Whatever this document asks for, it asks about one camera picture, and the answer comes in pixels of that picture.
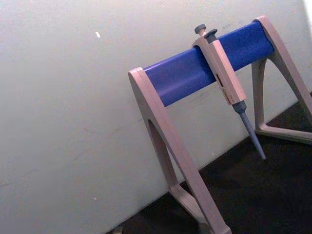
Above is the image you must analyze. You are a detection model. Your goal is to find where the grey stand with blue bar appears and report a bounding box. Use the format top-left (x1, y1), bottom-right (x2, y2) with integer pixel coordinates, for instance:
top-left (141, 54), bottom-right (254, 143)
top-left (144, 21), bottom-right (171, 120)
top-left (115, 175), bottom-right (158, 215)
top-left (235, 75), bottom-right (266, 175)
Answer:
top-left (128, 15), bottom-right (312, 234)

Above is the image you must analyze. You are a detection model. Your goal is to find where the grey pipette with blue tip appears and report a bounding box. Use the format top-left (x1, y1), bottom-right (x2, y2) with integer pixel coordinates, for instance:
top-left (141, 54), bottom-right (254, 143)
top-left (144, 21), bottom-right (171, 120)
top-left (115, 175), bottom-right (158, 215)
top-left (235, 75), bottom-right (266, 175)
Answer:
top-left (191, 23), bottom-right (267, 160)

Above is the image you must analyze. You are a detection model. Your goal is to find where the black table cloth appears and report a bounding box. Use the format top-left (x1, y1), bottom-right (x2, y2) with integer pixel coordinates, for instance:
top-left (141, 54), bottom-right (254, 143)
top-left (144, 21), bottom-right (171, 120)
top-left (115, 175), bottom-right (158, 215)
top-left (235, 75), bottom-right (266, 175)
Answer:
top-left (105, 91), bottom-right (312, 234)

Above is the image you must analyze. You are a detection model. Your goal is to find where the plain pale wall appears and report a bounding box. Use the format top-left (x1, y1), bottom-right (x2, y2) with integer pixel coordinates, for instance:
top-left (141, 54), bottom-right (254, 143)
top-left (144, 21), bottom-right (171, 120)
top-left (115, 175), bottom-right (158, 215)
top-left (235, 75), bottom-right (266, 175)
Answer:
top-left (0, 0), bottom-right (312, 234)

